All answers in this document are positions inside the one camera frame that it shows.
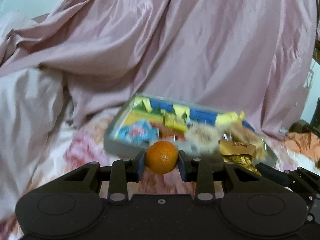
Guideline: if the pink satin blanket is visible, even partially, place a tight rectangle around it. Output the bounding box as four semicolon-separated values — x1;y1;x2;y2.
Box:
0;0;320;136

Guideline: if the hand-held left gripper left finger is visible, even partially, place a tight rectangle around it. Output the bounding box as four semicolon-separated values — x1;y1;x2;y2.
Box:
64;150;147;203

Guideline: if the grey cardboard box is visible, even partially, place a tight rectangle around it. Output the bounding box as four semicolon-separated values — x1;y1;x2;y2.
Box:
104;93;278;166

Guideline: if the yellow crumpled wrapper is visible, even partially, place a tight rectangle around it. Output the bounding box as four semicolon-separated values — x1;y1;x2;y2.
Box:
216;110;247;128

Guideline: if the pale pink quilt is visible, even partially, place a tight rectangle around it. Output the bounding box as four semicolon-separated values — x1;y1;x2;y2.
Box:
0;12;75;230

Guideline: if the dark brown cloth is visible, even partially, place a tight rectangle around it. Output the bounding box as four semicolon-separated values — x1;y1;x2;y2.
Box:
289;120;318;136

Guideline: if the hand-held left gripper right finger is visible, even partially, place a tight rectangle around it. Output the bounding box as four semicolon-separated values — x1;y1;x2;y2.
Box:
177;150;261;203

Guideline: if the orange cloth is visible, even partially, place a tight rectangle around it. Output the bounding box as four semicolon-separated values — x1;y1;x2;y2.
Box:
285;131;320;168

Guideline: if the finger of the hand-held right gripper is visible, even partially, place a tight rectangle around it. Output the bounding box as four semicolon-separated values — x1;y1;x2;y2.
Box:
254;162;320;198

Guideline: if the floral bed sheet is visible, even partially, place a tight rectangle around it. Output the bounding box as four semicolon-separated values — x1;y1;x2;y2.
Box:
5;110;320;240

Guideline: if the mandarin orange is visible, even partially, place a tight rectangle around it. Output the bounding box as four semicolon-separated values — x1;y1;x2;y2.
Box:
145;141;179;174

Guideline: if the light blue snack packet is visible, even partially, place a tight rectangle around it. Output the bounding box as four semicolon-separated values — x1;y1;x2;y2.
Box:
117;119;160;147

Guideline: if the gold foil snack packet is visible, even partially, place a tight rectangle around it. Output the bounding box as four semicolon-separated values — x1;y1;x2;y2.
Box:
219;140;261;175

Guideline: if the round rice cracker packet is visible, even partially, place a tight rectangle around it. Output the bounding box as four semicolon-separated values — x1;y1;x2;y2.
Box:
185;124;221;153

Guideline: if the red snack packet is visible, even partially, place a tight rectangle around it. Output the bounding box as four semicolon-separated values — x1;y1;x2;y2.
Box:
159;126;187;141

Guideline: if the green yellow snack packet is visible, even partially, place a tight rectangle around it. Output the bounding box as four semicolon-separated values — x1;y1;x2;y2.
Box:
162;110;191;132

